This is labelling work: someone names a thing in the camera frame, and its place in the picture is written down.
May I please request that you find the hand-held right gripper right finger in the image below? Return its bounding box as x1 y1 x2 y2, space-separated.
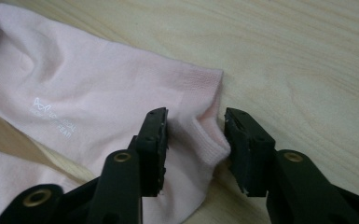
223 106 277 198

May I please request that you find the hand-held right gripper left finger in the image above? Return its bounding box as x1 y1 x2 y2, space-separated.
128 106 170 198

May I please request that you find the pink sock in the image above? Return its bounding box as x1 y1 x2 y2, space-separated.
0 3 232 224
0 143 90 224

